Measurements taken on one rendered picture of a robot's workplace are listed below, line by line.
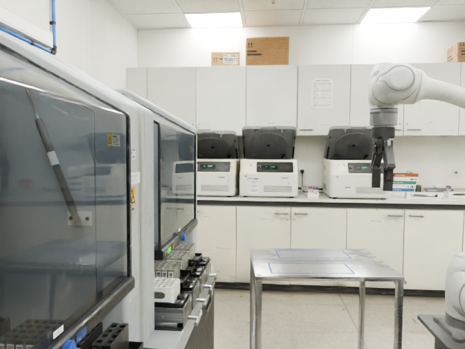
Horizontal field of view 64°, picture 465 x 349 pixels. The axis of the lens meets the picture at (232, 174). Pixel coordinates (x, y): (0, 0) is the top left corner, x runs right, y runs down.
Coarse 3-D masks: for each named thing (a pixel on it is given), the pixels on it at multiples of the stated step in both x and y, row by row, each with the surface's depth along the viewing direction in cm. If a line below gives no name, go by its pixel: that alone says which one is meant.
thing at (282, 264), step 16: (256, 256) 179; (272, 256) 179; (288, 256) 180; (304, 256) 180; (320, 256) 180; (336, 256) 180; (352, 256) 180; (368, 256) 180; (256, 272) 155; (272, 272) 155; (288, 272) 155; (304, 272) 155; (320, 272) 156; (336, 272) 156; (352, 272) 156; (368, 272) 156; (384, 272) 156; (256, 288) 151; (400, 288) 151; (256, 304) 151; (400, 304) 151; (256, 320) 151; (400, 320) 152; (256, 336) 152; (400, 336) 152
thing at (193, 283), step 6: (186, 282) 148; (192, 282) 144; (198, 282) 147; (180, 288) 138; (186, 288) 138; (192, 288) 139; (198, 288) 147; (192, 294) 137; (198, 294) 148; (192, 300) 137; (198, 300) 143; (204, 300) 143; (192, 306) 137; (204, 306) 138
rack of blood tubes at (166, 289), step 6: (156, 282) 130; (162, 282) 130; (168, 282) 129; (174, 282) 129; (156, 288) 124; (162, 288) 124; (168, 288) 123; (174, 288) 125; (156, 294) 133; (162, 294) 133; (168, 294) 124; (174, 294) 125; (156, 300) 124; (162, 300) 124; (168, 300) 124; (174, 300) 125
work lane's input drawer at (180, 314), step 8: (184, 296) 129; (160, 304) 123; (168, 304) 123; (176, 304) 123; (184, 304) 126; (160, 312) 122; (168, 312) 122; (176, 312) 122; (184, 312) 123; (200, 312) 131; (160, 320) 123; (168, 320) 122; (176, 320) 122; (184, 320) 123
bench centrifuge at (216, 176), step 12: (204, 132) 368; (216, 132) 368; (228, 132) 366; (204, 144) 387; (216, 144) 385; (228, 144) 384; (204, 156) 409; (216, 156) 408; (228, 156) 404; (204, 168) 360; (216, 168) 359; (228, 168) 357; (204, 180) 358; (216, 180) 357; (228, 180) 355; (204, 192) 359; (216, 192) 357; (228, 192) 356
